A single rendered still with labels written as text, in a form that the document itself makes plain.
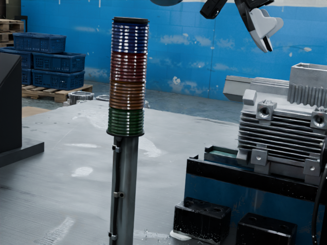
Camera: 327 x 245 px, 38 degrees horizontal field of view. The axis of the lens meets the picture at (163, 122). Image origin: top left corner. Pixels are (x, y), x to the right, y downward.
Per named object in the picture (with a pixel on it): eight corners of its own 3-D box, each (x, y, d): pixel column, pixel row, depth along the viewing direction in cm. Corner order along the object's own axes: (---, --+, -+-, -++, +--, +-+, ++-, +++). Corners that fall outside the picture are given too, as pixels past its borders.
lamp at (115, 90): (151, 106, 79) (153, 79, 78) (133, 112, 74) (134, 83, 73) (120, 100, 82) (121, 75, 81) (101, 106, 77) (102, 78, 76)
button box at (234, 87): (292, 110, 120) (297, 90, 121) (288, 103, 114) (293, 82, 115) (228, 100, 128) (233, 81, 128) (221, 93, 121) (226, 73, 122)
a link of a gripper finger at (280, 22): (291, 42, 101) (272, 3, 100) (265, 53, 104) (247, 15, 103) (293, 40, 104) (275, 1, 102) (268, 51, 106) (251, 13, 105)
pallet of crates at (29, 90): (92, 93, 662) (94, 36, 644) (64, 103, 588) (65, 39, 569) (18, 84, 696) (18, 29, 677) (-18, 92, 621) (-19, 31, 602)
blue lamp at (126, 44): (154, 52, 77) (156, 24, 76) (136, 54, 72) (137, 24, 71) (123, 48, 80) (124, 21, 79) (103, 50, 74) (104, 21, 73)
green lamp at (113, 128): (149, 131, 80) (151, 106, 79) (131, 139, 75) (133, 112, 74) (119, 126, 83) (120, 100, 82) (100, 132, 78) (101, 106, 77)
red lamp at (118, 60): (153, 79, 78) (154, 52, 77) (134, 83, 73) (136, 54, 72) (121, 75, 81) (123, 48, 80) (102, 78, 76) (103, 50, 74)
